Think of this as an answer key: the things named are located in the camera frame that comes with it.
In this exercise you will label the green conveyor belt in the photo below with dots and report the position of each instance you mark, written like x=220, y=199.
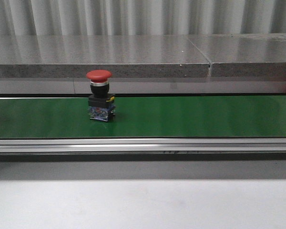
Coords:
x=175, y=116

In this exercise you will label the grey stone slab right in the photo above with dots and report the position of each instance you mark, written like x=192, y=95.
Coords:
x=240, y=56

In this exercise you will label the grey stone slab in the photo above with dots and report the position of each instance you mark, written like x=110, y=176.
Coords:
x=134, y=56
x=240, y=56

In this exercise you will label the grey stone slab left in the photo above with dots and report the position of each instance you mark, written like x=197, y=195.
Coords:
x=134, y=56

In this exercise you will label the grey corrugated curtain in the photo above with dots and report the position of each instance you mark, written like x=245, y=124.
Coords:
x=136, y=17

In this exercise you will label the aluminium conveyor side rail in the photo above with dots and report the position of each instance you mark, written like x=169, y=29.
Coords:
x=143, y=149

